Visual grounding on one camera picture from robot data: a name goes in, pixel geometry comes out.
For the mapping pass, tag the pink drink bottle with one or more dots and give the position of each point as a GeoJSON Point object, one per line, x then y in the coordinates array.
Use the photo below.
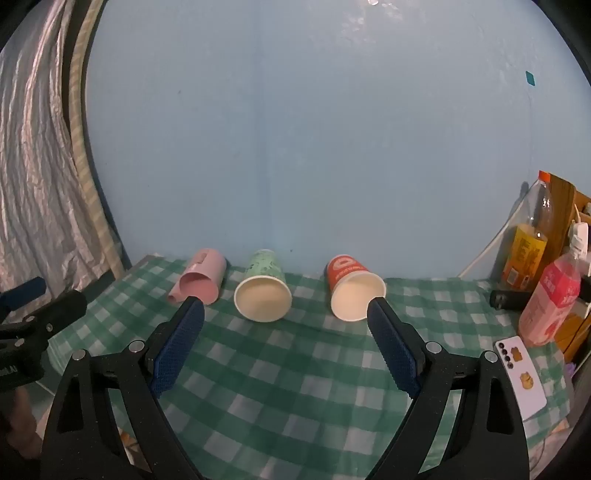
{"type": "Point", "coordinates": [549, 304]}

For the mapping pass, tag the green checkered tablecloth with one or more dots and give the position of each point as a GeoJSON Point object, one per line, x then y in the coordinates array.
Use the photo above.
{"type": "Point", "coordinates": [286, 374]}

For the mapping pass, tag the green paper cup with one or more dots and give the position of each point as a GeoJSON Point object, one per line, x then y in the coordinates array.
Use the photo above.
{"type": "Point", "coordinates": [263, 295]}

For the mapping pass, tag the red paper cup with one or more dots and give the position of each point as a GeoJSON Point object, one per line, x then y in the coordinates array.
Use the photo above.
{"type": "Point", "coordinates": [353, 288]}

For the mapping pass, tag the person's left hand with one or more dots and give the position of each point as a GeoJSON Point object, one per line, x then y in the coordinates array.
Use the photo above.
{"type": "Point", "coordinates": [21, 427]}

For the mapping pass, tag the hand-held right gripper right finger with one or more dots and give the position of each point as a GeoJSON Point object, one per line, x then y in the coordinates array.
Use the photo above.
{"type": "Point", "coordinates": [392, 344]}

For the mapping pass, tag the white phone with stickers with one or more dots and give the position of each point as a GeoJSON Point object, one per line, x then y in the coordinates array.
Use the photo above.
{"type": "Point", "coordinates": [521, 381]}

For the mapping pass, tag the beige fabric strip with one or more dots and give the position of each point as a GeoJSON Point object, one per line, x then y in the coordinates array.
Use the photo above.
{"type": "Point", "coordinates": [79, 152]}

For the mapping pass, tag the silver grey curtain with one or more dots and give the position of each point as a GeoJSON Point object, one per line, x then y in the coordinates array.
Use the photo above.
{"type": "Point", "coordinates": [32, 161]}

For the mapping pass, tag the wooden shelf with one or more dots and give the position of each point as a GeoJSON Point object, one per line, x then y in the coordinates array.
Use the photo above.
{"type": "Point", "coordinates": [564, 203]}

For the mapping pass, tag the black cylinder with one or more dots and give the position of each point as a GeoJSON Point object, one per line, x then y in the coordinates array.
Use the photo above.
{"type": "Point", "coordinates": [508, 300]}

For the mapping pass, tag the orange cap drink bottle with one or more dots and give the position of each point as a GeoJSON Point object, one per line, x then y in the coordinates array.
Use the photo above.
{"type": "Point", "coordinates": [524, 258]}

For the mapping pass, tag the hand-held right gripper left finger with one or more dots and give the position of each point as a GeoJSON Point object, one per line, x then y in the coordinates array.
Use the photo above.
{"type": "Point", "coordinates": [180, 344]}

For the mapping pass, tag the pink paper cup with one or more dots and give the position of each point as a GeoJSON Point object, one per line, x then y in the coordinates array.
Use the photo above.
{"type": "Point", "coordinates": [199, 282]}

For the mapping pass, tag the teal wall sticker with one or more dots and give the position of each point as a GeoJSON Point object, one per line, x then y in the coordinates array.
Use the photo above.
{"type": "Point", "coordinates": [531, 79]}

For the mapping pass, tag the white plug adapter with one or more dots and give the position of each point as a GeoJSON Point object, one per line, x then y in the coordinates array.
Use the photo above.
{"type": "Point", "coordinates": [579, 237]}

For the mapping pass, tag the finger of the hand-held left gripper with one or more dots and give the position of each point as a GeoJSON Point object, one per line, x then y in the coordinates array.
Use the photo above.
{"type": "Point", "coordinates": [60, 311]}
{"type": "Point", "coordinates": [25, 291]}

